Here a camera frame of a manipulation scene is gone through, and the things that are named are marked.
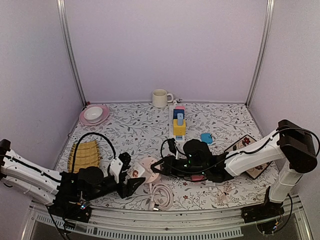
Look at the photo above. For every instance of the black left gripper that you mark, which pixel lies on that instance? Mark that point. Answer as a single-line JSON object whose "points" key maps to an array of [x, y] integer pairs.
{"points": [[128, 190]]}

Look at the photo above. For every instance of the pink plate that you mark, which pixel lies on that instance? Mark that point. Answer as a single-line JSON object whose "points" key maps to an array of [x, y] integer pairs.
{"points": [[105, 115]]}

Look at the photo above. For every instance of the aluminium corner post left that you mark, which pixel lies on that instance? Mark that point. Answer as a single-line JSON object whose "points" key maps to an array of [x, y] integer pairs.
{"points": [[62, 13]]}

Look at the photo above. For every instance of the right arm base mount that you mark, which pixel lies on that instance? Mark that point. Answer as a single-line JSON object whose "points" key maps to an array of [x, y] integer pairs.
{"points": [[262, 211]]}

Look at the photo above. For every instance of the white tiger cube socket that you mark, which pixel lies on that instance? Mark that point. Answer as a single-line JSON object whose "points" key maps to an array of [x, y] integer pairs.
{"points": [[136, 171]]}

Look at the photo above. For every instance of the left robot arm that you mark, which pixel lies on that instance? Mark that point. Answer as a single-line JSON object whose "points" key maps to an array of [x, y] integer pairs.
{"points": [[51, 187]]}

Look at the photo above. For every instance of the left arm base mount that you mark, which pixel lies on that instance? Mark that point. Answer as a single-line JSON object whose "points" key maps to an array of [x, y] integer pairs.
{"points": [[80, 212]]}

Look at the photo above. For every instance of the pink plug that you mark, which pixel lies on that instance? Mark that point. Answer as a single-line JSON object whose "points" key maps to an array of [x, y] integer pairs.
{"points": [[197, 178], [178, 107]]}

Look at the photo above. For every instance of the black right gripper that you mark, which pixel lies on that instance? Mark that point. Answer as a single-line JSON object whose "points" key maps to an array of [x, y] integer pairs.
{"points": [[169, 168]]}

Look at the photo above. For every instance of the floral coaster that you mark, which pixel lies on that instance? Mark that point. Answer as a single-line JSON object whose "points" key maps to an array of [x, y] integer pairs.
{"points": [[246, 140]]}

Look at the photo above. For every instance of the pink round socket base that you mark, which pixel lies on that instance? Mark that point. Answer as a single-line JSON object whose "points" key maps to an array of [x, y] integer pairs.
{"points": [[150, 176]]}

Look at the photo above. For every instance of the aluminium corner post right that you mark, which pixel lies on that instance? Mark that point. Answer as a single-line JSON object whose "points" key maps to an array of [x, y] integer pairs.
{"points": [[262, 50]]}

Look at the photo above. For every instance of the dark blue plug adapter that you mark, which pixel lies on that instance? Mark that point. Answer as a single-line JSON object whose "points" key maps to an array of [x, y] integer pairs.
{"points": [[177, 111]]}

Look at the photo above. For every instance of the aluminium corner post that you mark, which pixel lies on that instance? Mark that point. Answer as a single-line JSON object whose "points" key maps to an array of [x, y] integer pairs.
{"points": [[262, 50], [62, 13]]}

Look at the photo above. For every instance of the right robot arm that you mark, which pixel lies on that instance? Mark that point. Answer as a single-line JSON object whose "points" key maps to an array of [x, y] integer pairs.
{"points": [[288, 142]]}

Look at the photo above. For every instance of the small white usb charger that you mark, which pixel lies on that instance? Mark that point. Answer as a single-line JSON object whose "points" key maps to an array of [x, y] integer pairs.
{"points": [[209, 185]]}

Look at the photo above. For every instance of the yellow cube socket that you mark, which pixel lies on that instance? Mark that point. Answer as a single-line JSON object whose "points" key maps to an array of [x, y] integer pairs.
{"points": [[179, 130]]}

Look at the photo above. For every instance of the light blue charger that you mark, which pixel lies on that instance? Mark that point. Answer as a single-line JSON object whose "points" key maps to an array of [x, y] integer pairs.
{"points": [[180, 119]]}

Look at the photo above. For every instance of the woven bamboo mat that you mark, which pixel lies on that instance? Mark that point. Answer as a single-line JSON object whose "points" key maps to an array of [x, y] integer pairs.
{"points": [[87, 155]]}

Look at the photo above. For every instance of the front aluminium rail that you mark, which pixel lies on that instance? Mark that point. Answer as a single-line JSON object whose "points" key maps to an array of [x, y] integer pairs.
{"points": [[208, 224]]}

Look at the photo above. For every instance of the white bowl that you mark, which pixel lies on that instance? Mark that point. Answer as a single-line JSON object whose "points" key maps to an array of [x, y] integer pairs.
{"points": [[93, 114]]}

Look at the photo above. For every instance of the cream ceramic mug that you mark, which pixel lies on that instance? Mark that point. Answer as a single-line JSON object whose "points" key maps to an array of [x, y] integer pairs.
{"points": [[161, 98]]}

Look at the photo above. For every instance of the white power strip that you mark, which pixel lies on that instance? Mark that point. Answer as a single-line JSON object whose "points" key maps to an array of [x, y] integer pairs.
{"points": [[179, 139]]}

